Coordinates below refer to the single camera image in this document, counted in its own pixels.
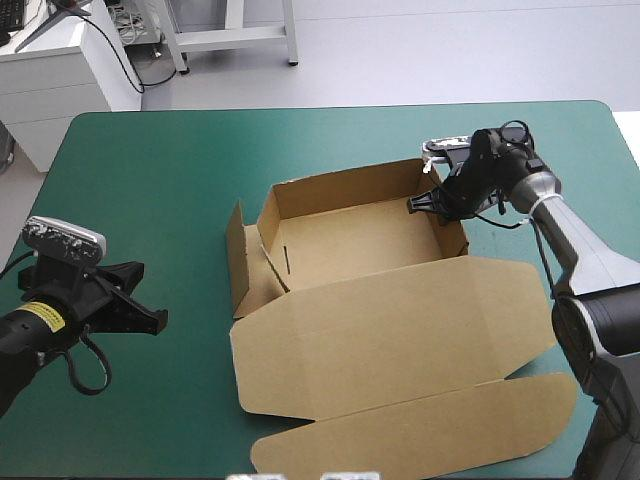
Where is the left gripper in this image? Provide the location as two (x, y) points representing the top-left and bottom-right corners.
(17, 253), (170, 347)

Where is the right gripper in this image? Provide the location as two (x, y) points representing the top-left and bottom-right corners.
(406, 128), (522, 221)

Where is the brown cardboard box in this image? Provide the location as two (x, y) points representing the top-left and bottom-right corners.
(225, 157), (580, 476)

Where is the white cabinet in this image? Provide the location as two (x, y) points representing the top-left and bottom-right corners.
(0, 0), (145, 174)

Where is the grey monitor stand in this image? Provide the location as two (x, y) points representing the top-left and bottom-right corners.
(13, 0), (94, 54)

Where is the black keyboard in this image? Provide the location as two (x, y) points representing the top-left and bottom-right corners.
(0, 0), (27, 32)

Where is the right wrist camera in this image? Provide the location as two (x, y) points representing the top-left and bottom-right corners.
(420, 135), (474, 167)

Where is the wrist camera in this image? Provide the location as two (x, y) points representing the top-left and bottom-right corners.
(21, 215), (108, 264)
(420, 135), (474, 167)

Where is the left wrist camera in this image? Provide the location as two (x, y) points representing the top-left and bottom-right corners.
(21, 215), (108, 264)

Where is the black floor cable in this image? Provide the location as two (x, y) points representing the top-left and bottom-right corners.
(73, 3), (179, 95)

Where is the white metal table frame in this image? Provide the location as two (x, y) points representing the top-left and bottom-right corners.
(163, 0), (302, 77)

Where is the white cable bundle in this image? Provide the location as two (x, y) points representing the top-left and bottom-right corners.
(106, 0), (167, 47)

